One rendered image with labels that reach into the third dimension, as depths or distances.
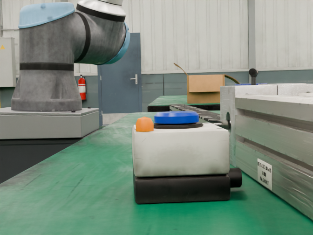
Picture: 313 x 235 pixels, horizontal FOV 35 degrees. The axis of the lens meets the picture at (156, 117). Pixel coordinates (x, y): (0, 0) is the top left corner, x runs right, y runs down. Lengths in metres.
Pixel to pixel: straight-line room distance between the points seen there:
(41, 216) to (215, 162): 0.15
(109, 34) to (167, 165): 0.77
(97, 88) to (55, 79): 10.58
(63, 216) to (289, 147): 0.18
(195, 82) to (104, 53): 1.53
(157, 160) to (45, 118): 0.62
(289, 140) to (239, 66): 11.18
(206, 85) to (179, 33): 8.91
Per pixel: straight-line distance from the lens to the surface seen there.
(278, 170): 0.43
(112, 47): 1.18
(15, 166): 1.05
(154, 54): 11.55
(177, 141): 0.41
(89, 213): 0.40
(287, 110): 0.40
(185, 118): 0.43
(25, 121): 1.02
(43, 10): 1.08
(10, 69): 11.87
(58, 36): 1.08
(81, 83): 11.54
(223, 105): 0.65
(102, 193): 0.47
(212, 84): 2.66
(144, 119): 0.41
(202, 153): 0.42
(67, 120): 1.00
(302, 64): 11.82
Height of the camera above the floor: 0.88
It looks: 4 degrees down
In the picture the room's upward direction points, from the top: 1 degrees counter-clockwise
